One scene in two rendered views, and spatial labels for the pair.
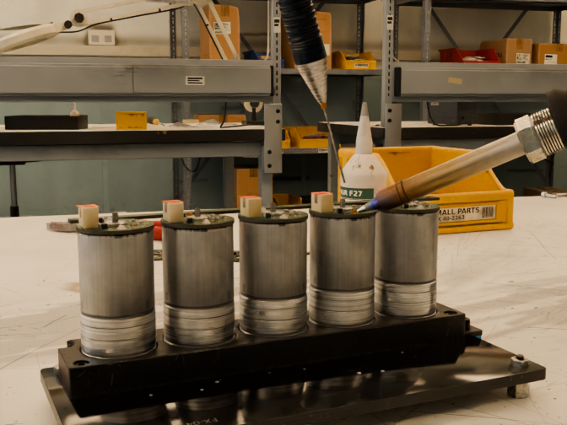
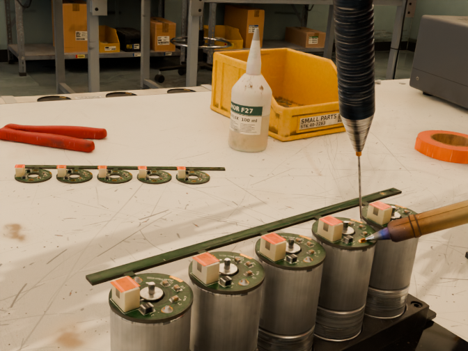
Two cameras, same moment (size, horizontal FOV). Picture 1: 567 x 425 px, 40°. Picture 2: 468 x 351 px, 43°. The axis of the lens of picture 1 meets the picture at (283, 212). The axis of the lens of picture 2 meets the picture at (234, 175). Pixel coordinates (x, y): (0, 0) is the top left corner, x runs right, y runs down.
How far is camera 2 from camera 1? 14 cm
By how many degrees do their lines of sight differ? 19
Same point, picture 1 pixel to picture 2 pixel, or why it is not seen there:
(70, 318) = (32, 289)
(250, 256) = (273, 297)
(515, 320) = (425, 267)
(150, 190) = not seen: outside the picture
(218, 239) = (255, 298)
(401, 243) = (391, 257)
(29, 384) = not seen: outside the picture
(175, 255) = (212, 317)
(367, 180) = (258, 99)
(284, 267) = (306, 306)
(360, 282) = (361, 301)
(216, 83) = not seen: outside the picture
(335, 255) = (342, 282)
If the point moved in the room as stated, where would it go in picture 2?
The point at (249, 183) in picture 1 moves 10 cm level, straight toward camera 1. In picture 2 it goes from (72, 16) to (72, 18)
